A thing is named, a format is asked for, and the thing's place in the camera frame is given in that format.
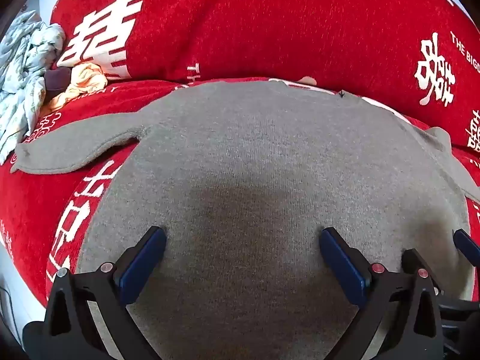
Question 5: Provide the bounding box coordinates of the light blue floral cloth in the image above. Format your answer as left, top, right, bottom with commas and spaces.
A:
0, 10, 67, 166

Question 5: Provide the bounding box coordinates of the dark maroon cloth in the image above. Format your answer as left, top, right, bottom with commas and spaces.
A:
44, 67, 73, 94

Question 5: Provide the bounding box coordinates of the red printed blanket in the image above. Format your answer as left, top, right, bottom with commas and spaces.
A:
0, 0, 480, 308

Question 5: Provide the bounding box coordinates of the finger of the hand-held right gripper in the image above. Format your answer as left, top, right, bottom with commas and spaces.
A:
402, 248, 445, 298
452, 229, 480, 268

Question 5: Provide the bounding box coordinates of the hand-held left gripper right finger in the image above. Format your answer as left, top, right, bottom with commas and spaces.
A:
320, 227, 447, 360

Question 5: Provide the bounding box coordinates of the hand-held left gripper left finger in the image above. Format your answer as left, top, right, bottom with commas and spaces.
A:
42, 226, 167, 360

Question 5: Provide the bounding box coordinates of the grey knit sweater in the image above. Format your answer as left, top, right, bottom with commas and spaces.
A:
10, 82, 480, 360

